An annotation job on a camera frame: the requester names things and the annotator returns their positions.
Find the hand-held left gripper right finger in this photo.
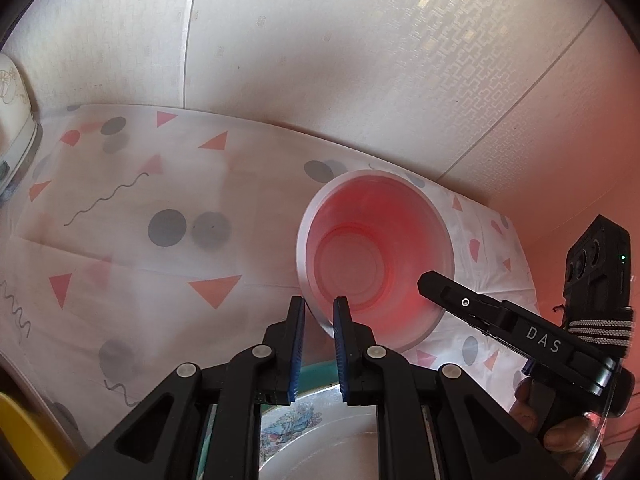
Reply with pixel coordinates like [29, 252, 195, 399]
[332, 296, 572, 480]

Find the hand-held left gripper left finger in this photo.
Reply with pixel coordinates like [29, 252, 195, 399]
[65, 296, 307, 480]

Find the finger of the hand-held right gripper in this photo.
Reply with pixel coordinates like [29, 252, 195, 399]
[417, 270, 527, 342]

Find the red plastic bowl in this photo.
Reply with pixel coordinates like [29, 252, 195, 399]
[296, 170, 457, 354]

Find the person's right hand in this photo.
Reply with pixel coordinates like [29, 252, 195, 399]
[509, 377, 601, 453]

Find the teal plastic plate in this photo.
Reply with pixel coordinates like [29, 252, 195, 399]
[200, 362, 347, 480]

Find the white dragon print plate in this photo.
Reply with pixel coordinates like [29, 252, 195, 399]
[257, 382, 442, 480]

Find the white geometric print tablecloth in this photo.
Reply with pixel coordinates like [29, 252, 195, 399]
[0, 104, 539, 461]

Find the yellow plastic bowl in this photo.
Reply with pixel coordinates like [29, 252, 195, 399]
[0, 391, 72, 480]

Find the white ceramic electric kettle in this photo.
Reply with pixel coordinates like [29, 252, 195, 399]
[0, 52, 40, 197]

